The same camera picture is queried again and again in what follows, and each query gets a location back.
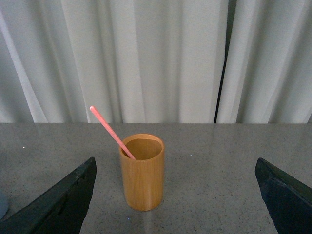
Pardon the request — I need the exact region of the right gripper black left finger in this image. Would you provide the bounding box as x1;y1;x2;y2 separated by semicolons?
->
0;157;97;234

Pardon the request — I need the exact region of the pink chopstick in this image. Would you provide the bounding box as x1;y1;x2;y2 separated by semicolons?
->
89;106;136;160

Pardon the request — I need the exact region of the white pleated curtain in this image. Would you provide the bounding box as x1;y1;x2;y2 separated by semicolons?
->
0;0;312;123

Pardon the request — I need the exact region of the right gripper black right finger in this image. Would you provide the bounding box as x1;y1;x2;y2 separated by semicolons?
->
255;158;312;234

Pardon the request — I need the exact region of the bamboo chopstick holder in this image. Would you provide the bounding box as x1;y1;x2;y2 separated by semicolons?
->
119;134;165;211

